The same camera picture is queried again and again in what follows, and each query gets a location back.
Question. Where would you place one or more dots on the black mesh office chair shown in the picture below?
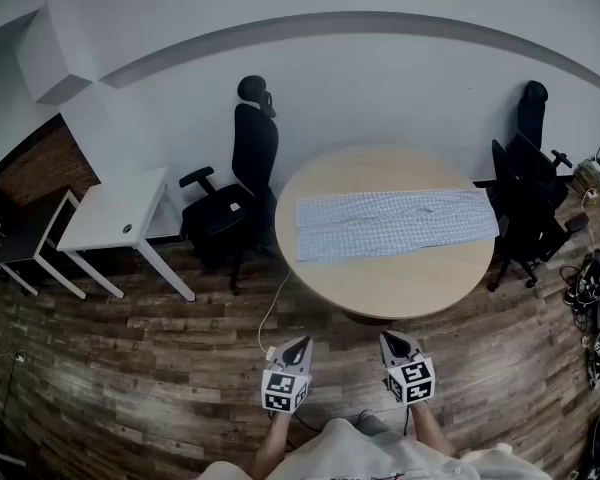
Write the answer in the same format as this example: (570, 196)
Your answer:
(535, 118)
(502, 193)

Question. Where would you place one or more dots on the person's grey shoe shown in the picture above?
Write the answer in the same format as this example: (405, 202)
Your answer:
(375, 424)

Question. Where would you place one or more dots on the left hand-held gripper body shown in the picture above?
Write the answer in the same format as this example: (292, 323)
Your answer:
(285, 390)

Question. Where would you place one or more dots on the white paper tag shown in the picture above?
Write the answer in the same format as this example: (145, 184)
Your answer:
(236, 207)

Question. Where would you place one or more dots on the blue checkered cloth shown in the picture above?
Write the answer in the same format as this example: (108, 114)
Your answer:
(390, 223)

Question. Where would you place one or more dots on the person's right forearm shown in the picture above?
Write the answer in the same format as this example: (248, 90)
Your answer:
(430, 428)

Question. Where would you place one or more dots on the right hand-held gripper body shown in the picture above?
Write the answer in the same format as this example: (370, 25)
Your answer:
(412, 380)

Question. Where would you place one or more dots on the person's left forearm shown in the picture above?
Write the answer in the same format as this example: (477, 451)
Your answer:
(272, 443)

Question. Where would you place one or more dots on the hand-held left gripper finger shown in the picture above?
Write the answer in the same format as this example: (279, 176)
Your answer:
(306, 360)
(286, 355)

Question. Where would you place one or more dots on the person's cream shirt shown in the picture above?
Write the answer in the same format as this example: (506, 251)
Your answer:
(360, 458)

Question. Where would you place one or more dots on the white frame dark top desk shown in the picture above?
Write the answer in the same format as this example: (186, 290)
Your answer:
(30, 238)

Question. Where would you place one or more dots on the small white charger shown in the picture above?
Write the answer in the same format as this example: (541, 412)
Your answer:
(21, 357)

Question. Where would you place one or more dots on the dark tables with white legs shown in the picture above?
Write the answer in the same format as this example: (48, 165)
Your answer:
(5, 455)

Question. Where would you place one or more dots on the white power strip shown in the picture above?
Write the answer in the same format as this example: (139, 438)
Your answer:
(270, 353)

